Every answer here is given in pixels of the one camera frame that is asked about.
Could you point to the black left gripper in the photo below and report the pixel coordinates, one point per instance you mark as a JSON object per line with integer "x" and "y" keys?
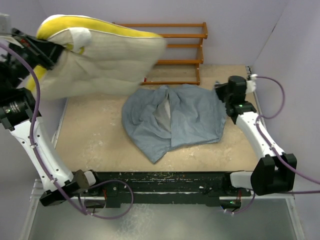
{"x": 43, "y": 53}

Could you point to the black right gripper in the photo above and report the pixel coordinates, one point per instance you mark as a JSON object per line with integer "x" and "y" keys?
{"x": 219, "y": 88}

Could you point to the cream yellow pillow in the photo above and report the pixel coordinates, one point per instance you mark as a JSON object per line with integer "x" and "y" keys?
{"x": 97, "y": 57}

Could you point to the grey striped pillowcase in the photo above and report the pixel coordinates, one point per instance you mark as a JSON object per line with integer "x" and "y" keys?
{"x": 167, "y": 118}

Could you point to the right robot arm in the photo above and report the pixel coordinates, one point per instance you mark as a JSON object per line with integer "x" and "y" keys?
{"x": 274, "y": 171}

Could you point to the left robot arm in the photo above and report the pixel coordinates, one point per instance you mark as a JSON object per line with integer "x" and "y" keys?
{"x": 19, "y": 114}

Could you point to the wooden shelf rack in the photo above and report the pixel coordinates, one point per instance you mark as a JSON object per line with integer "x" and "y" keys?
{"x": 184, "y": 47}

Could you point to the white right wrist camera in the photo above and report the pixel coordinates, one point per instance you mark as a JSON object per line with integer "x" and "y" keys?
{"x": 251, "y": 84}

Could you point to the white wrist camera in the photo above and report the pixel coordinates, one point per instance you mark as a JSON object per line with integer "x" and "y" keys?
{"x": 251, "y": 84}
{"x": 5, "y": 24}

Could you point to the aluminium table edge rail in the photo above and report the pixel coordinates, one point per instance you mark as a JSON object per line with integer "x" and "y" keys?
{"x": 254, "y": 97}

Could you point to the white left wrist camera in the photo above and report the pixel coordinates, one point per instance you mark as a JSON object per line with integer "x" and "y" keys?
{"x": 5, "y": 24}

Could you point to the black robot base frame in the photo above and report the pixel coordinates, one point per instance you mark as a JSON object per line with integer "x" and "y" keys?
{"x": 209, "y": 188}

